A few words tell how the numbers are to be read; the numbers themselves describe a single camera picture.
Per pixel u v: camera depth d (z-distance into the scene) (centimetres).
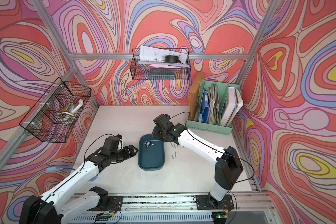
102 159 58
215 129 100
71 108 76
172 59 82
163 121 61
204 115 95
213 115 97
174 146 96
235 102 86
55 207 40
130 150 75
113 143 64
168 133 58
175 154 91
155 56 85
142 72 101
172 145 96
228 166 43
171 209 73
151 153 92
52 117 74
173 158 91
